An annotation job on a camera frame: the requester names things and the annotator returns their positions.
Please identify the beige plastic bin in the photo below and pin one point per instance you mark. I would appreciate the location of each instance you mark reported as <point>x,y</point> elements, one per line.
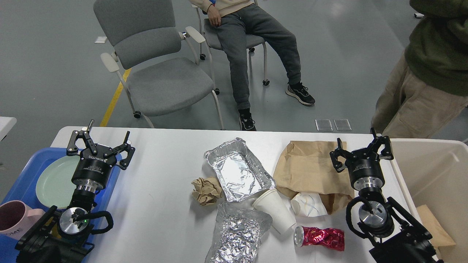
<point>436,175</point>

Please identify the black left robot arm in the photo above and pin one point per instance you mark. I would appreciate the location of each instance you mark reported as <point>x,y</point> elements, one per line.
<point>61,236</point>

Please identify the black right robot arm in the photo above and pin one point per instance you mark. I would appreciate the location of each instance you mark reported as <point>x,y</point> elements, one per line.
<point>396,235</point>

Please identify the white side table corner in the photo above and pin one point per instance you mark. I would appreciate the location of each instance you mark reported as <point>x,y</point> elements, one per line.
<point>6,124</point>

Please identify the blue plastic tray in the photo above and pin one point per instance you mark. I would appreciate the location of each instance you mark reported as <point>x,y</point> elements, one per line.
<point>24,190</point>

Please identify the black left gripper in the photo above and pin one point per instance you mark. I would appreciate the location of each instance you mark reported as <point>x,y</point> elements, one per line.
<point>93,171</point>

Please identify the crumpled brown paper ball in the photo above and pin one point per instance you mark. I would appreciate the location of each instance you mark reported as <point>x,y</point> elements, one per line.
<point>207,190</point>

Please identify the aluminium foil tray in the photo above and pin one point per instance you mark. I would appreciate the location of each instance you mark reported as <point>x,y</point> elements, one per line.
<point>239,171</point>

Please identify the brown paper in bin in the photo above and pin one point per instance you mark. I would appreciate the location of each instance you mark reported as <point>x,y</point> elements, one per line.
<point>440,237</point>

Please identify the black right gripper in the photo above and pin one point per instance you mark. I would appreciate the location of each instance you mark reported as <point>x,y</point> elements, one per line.
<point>363,169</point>

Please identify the crushed white paper cup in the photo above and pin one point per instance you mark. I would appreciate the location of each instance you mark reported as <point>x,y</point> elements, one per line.
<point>308,205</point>

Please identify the brown paper bag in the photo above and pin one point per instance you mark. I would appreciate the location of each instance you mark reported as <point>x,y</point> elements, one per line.
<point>306,167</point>

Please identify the crushed red can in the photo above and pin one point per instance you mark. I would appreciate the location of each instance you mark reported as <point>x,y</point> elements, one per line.
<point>331,238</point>

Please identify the empty grey chair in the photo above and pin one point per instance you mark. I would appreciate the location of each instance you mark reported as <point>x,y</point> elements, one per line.
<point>141,30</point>

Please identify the metal floor plates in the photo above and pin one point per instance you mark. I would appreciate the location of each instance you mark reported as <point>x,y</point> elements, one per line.
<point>337,124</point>

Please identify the occupied grey chair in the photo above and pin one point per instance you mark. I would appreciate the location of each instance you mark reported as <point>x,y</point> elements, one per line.
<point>212,42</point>

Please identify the standing person green hoodie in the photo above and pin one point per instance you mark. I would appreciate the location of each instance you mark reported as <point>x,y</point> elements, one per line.
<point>427,88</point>

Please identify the crumpled aluminium foil sheet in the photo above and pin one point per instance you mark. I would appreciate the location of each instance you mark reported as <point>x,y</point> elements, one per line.
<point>237,234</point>

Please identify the pink mug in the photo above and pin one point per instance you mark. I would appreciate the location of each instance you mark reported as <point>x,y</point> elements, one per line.
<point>16,218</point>

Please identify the light green plate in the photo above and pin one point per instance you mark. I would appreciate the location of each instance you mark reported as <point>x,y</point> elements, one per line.
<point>54,186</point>

